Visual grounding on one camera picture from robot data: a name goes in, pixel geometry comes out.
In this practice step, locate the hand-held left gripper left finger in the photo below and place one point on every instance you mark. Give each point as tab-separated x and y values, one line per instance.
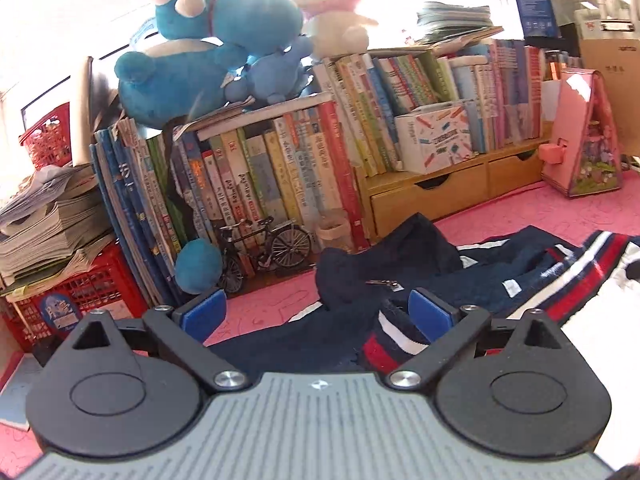
202	310

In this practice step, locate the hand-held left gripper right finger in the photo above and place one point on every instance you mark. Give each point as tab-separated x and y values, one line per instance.
430	307

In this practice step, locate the navy and white jacket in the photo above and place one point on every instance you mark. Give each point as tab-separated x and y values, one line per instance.
400	260

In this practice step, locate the blue plush ball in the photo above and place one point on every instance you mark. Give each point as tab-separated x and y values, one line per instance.
198	266

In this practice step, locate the miniature bicycle model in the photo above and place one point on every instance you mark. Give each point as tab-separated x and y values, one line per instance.
280	250

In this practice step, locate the wooden drawer shelf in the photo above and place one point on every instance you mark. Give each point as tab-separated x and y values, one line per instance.
435	195

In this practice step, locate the beige small pot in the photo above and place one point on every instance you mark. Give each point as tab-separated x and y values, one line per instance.
334	232

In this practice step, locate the red plastic crate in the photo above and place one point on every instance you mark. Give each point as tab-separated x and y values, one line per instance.
80	300

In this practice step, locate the row of colourful picture books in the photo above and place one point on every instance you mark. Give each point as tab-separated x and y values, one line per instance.
260	180

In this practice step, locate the white box with pencil print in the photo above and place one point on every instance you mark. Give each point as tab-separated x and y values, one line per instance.
435	137

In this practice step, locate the stack of papers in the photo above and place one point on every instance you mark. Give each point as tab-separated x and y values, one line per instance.
50	230

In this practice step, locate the light blue booklet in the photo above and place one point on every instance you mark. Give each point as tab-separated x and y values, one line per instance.
20	395

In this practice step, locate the row of thin books in rack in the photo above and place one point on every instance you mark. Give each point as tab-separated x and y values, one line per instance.
380	95

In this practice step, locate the pink toy house box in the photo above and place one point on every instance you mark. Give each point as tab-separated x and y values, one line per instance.
585	145

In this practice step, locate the row of pink and blue books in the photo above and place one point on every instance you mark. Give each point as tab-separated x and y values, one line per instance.
505	95

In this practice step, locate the grey framed board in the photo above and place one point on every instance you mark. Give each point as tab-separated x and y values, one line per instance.
92	110

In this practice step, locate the red plastic basket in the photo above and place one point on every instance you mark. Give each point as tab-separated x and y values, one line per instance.
47	140

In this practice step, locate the blue bear plush toy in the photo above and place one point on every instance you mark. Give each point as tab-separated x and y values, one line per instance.
170	75

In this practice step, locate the stack of striped booklets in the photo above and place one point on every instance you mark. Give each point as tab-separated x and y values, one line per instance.
457	22

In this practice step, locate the blue cat plush toy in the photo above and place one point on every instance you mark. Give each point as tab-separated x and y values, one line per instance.
240	12

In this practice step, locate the cardboard box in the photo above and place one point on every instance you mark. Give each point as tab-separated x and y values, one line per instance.
617	55

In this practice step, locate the pink and white bunny plush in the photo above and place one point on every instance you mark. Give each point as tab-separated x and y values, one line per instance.
332	0

